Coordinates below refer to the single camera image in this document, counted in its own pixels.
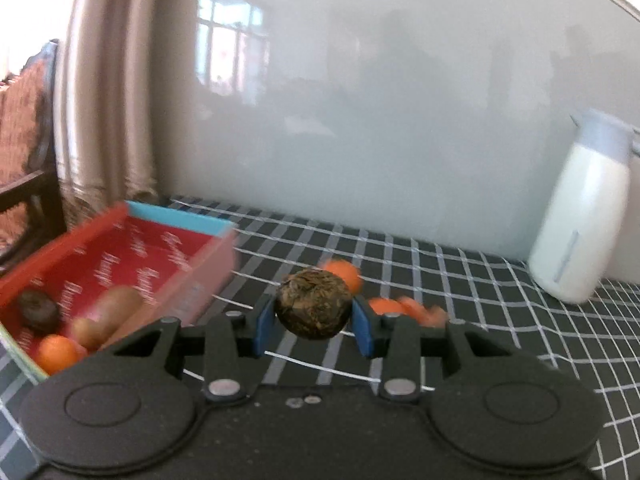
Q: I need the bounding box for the dark wooden chair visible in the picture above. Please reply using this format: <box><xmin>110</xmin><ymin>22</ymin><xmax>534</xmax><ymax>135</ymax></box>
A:
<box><xmin>0</xmin><ymin>39</ymin><xmax>66</xmax><ymax>273</ymax></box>

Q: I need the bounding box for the small orange fruit piece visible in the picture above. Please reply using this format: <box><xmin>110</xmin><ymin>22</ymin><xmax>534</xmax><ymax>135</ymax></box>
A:
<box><xmin>400</xmin><ymin>296</ymin><xmax>426</xmax><ymax>321</ymax></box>

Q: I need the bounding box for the colourful cardboard box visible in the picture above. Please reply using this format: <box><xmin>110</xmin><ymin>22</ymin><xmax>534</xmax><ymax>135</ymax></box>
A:
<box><xmin>0</xmin><ymin>201</ymin><xmax>238</xmax><ymax>381</ymax></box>

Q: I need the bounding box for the white thermos jug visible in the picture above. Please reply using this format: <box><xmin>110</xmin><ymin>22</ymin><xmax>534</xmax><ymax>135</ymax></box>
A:
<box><xmin>528</xmin><ymin>107</ymin><xmax>640</xmax><ymax>305</ymax></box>

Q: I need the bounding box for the black checked tablecloth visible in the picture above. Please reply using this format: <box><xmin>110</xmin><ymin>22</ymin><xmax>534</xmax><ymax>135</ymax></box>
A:
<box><xmin>0</xmin><ymin>195</ymin><xmax>640</xmax><ymax>480</ymax></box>

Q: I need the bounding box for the brown kiwi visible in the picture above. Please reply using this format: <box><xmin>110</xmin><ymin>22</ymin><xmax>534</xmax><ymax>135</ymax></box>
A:
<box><xmin>92</xmin><ymin>285</ymin><xmax>146</xmax><ymax>333</ymax></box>

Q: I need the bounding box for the brown wrinkled round fruit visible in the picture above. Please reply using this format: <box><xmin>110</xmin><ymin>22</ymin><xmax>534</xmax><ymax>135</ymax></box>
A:
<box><xmin>276</xmin><ymin>268</ymin><xmax>355</xmax><ymax>341</ymax></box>

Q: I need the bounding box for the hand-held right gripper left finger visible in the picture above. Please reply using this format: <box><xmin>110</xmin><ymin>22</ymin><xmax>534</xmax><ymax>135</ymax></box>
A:
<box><xmin>115</xmin><ymin>294</ymin><xmax>276</xmax><ymax>403</ymax></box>

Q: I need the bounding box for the beige lace curtain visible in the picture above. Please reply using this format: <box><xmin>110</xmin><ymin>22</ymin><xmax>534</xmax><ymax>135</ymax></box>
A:
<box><xmin>52</xmin><ymin>0</ymin><xmax>166</xmax><ymax>226</ymax></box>

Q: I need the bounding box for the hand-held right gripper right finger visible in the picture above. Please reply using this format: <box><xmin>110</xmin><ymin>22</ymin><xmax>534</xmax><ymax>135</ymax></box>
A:
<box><xmin>350</xmin><ymin>297</ymin><xmax>523</xmax><ymax>401</ymax></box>

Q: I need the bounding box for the dark wrinkled round fruit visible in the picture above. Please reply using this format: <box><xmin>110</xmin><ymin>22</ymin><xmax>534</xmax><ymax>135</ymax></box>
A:
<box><xmin>17</xmin><ymin>288</ymin><xmax>62</xmax><ymax>333</ymax></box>

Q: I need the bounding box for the orange tangerine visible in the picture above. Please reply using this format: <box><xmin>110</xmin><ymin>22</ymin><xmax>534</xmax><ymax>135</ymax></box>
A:
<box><xmin>35</xmin><ymin>335</ymin><xmax>83</xmax><ymax>376</ymax></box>
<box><xmin>322</xmin><ymin>258</ymin><xmax>363</xmax><ymax>296</ymax></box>
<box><xmin>367</xmin><ymin>297</ymin><xmax>403</xmax><ymax>317</ymax></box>

